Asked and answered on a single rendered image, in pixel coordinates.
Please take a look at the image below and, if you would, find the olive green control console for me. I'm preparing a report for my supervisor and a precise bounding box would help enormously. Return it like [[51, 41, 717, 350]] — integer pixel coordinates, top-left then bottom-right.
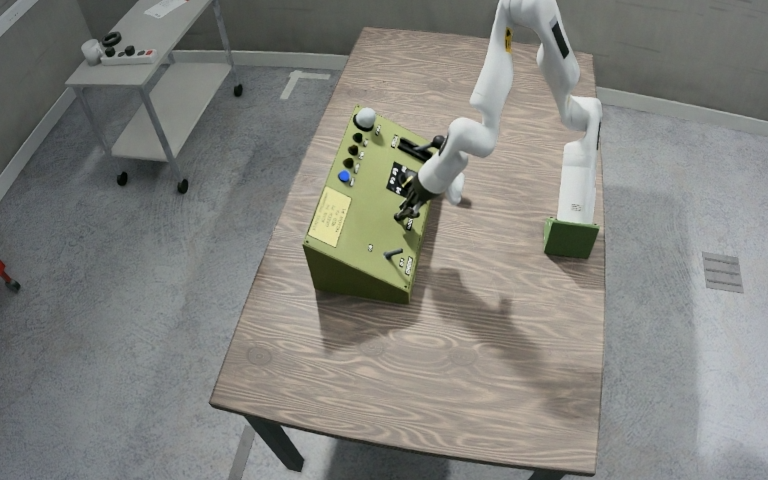
[[302, 103, 445, 305]]

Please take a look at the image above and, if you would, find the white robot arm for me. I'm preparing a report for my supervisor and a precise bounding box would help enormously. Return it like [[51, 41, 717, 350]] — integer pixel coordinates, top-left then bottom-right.
[[419, 0, 602, 224]]

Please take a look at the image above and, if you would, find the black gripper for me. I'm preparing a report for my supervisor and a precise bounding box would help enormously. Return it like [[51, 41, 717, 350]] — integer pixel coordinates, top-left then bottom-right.
[[397, 171, 442, 220]]

